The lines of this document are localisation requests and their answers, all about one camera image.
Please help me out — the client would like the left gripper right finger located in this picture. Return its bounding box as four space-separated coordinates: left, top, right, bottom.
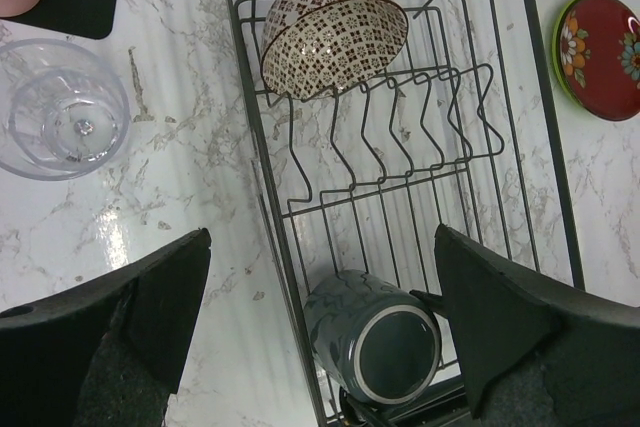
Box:
435 225 639 426

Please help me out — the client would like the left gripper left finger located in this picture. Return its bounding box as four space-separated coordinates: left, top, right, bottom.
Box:
1 229 211 426

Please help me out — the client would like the black wire dish rack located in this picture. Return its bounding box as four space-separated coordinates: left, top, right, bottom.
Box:
227 0 585 426

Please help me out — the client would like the red floral plate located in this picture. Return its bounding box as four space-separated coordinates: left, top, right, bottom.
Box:
570 0 639 122

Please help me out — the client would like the clear glass tumbler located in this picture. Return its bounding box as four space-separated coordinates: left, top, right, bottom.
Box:
1 38 131 181

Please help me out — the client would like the grey ceramic mug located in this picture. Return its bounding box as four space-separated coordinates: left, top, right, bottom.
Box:
303 269 442 407

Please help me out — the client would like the patterned beige bowl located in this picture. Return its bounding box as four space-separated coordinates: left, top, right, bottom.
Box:
260 0 409 100

